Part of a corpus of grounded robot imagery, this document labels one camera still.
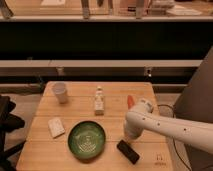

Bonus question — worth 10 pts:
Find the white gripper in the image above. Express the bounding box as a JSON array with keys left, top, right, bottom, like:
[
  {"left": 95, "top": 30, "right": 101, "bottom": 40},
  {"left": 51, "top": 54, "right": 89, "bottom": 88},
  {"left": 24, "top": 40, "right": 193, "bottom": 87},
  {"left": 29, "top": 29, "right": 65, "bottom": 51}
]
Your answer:
[{"left": 124, "top": 122, "right": 142, "bottom": 140}]

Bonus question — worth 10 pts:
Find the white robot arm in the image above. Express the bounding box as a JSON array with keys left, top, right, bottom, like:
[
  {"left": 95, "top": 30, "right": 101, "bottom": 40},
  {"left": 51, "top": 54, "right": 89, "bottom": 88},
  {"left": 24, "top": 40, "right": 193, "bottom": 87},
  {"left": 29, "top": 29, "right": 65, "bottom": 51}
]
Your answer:
[{"left": 124, "top": 96, "right": 213, "bottom": 154}]

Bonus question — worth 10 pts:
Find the orange carrot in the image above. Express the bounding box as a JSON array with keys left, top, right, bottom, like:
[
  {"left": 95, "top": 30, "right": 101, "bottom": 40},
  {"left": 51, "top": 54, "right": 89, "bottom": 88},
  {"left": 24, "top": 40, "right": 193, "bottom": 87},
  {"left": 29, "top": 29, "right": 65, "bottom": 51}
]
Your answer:
[{"left": 127, "top": 95, "right": 135, "bottom": 109}]

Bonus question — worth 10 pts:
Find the small white bottle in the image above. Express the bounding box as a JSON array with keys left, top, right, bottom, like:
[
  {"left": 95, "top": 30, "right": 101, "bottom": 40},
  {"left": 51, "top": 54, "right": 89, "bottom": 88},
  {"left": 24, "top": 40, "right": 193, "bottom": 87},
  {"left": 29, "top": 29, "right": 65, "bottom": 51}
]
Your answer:
[{"left": 94, "top": 86, "right": 104, "bottom": 115}]

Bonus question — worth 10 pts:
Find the green patterned bowl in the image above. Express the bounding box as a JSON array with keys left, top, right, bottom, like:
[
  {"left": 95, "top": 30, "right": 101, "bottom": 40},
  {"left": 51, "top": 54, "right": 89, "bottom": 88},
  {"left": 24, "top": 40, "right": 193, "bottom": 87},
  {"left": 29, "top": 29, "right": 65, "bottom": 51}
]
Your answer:
[{"left": 67, "top": 121, "right": 106, "bottom": 160}]

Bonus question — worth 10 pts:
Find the white folded cloth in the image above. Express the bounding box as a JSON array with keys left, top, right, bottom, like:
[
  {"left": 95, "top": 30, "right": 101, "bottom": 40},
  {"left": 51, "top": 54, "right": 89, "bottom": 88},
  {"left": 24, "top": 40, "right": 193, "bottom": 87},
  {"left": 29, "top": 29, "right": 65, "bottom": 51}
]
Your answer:
[{"left": 48, "top": 117, "right": 65, "bottom": 138}]

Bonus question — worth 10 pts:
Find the white paper cup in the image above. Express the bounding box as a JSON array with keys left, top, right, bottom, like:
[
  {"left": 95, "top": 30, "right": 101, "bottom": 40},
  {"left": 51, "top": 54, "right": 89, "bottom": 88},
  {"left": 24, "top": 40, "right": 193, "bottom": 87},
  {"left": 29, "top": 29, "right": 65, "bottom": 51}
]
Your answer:
[{"left": 52, "top": 82, "right": 68, "bottom": 104}]

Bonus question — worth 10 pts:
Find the black office chair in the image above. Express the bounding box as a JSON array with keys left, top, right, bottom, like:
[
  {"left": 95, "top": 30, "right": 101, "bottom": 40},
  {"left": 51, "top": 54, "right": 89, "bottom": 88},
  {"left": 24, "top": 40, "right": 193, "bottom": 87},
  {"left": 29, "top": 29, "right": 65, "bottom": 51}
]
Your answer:
[{"left": 0, "top": 95, "right": 25, "bottom": 171}]

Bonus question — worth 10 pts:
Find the black cable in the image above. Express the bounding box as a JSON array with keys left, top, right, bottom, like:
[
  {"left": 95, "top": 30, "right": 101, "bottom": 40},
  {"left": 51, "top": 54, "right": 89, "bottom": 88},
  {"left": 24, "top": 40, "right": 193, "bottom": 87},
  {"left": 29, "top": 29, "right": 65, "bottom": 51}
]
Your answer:
[{"left": 156, "top": 103, "right": 192, "bottom": 171}]

